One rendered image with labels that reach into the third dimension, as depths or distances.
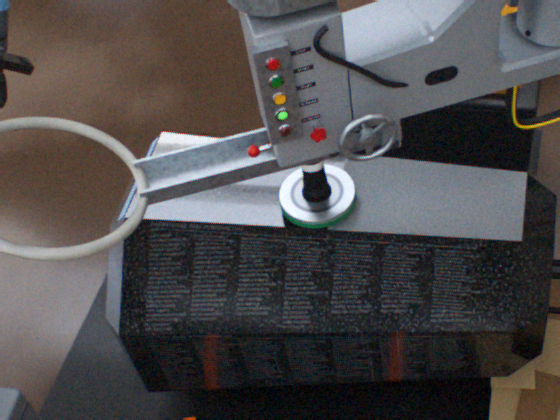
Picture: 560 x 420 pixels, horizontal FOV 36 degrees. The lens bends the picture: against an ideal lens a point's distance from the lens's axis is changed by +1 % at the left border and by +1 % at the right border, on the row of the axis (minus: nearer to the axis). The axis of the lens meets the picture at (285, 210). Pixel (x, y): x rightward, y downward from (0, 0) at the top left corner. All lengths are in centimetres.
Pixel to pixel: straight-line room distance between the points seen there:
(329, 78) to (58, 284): 194
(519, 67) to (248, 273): 92
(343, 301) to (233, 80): 202
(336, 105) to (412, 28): 25
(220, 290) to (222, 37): 221
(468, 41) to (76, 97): 266
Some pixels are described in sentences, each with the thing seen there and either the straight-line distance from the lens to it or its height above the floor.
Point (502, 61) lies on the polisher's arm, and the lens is 220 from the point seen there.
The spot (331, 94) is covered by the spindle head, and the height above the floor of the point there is 137.
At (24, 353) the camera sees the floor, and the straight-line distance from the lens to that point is 350.
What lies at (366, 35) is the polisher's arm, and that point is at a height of 143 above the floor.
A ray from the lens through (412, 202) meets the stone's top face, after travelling 244.
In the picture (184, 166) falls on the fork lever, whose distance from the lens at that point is 228.
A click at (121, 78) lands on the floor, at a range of 441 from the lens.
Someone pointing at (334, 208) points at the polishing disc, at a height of 92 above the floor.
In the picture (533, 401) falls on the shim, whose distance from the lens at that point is 281.
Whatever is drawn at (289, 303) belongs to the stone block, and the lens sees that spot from 245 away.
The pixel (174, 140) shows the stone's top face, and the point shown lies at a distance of 274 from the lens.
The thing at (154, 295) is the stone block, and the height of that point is 71.
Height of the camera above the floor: 273
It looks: 49 degrees down
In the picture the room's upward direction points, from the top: 12 degrees counter-clockwise
